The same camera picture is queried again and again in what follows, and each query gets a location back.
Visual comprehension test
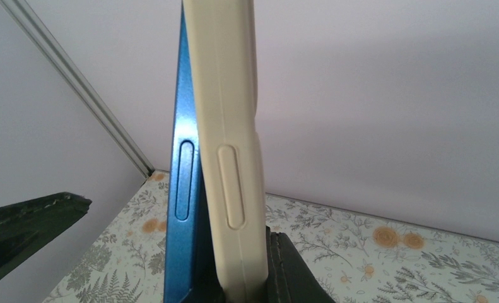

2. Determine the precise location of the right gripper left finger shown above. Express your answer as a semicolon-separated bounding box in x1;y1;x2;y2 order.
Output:
0;192;92;280

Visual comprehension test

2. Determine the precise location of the blue phone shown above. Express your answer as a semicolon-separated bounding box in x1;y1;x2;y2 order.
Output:
163;17;226;302

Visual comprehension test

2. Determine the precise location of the left aluminium frame post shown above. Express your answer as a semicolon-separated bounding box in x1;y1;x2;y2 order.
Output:
0;0;155;178

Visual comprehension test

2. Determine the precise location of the floral patterned table mat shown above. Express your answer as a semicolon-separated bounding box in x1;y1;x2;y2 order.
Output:
47;171;499;302

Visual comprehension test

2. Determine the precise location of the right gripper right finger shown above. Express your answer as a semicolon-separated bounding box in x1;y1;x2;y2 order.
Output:
266;227;334;303

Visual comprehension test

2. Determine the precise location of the beige phone case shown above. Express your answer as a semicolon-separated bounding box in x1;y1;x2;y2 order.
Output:
183;1;268;302

